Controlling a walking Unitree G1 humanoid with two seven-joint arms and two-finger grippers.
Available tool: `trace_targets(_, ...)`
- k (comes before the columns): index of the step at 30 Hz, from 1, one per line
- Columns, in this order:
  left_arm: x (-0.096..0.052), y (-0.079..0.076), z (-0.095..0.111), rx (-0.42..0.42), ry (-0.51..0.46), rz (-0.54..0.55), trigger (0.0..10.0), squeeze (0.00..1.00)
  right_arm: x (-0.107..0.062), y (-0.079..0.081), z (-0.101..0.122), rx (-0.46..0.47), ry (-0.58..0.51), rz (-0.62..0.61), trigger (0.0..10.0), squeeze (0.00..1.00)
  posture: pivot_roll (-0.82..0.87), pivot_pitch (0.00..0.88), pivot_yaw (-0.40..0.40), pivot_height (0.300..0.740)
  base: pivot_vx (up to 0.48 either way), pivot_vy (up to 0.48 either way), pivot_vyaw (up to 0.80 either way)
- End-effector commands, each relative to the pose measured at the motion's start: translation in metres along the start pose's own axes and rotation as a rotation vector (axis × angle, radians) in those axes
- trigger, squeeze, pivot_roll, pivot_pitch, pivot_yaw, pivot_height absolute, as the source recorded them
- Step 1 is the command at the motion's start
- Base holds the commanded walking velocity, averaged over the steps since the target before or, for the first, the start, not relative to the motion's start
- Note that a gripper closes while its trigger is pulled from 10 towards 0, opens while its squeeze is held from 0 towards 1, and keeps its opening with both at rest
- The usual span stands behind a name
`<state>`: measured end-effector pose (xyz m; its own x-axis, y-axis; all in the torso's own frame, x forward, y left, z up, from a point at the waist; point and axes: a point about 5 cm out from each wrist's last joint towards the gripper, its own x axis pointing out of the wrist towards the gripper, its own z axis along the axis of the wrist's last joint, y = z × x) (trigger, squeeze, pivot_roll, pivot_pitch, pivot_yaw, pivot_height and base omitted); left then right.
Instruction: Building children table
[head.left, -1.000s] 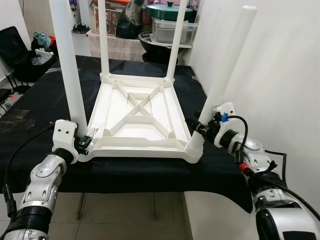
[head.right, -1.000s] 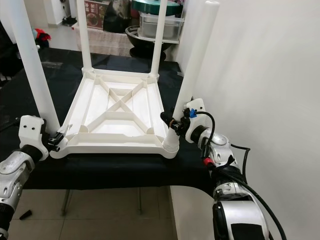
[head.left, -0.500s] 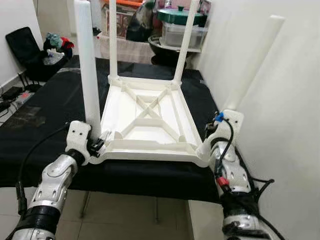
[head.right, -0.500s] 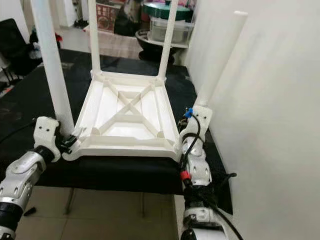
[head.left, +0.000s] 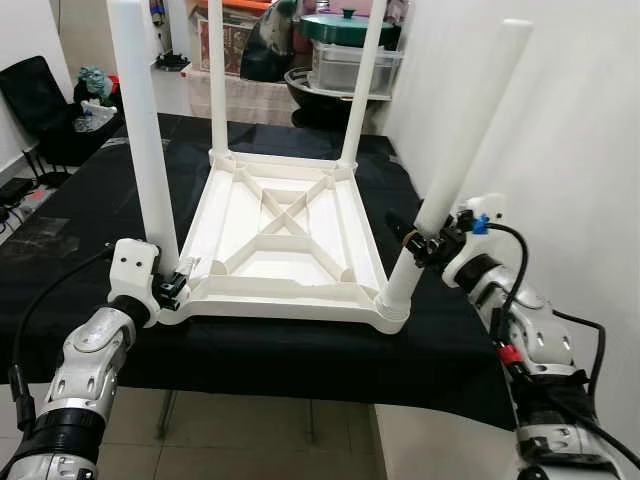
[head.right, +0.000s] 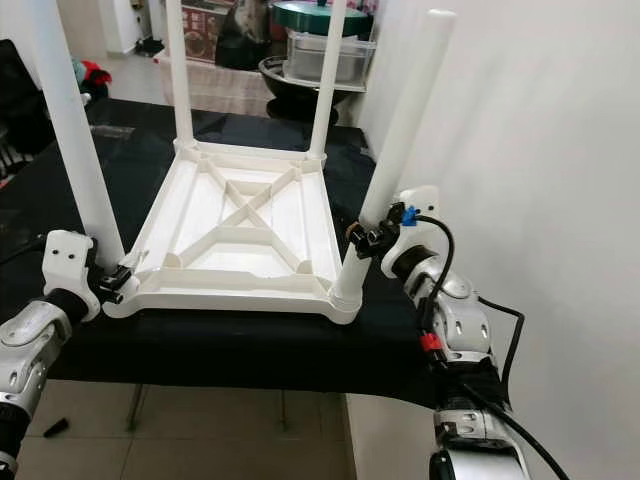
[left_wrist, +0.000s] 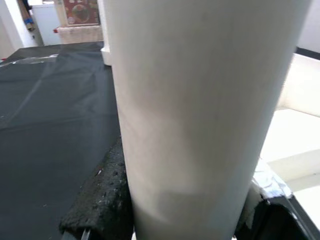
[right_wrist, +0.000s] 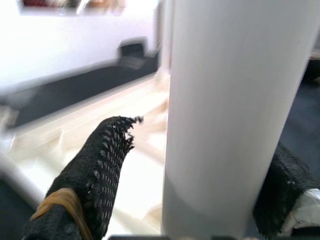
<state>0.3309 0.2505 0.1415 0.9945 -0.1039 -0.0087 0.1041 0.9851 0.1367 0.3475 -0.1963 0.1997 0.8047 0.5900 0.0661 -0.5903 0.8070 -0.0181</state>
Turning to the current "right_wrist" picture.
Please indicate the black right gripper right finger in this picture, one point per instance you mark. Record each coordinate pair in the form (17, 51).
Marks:
(282, 190)

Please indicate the white plastic table leg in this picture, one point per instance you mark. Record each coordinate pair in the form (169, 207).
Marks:
(225, 100)
(166, 37)

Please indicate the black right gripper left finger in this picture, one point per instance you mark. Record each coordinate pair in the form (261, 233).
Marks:
(100, 170)

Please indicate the yellow rubber band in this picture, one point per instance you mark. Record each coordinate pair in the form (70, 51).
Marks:
(62, 197)

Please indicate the white plastic table top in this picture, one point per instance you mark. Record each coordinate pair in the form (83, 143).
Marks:
(75, 125)

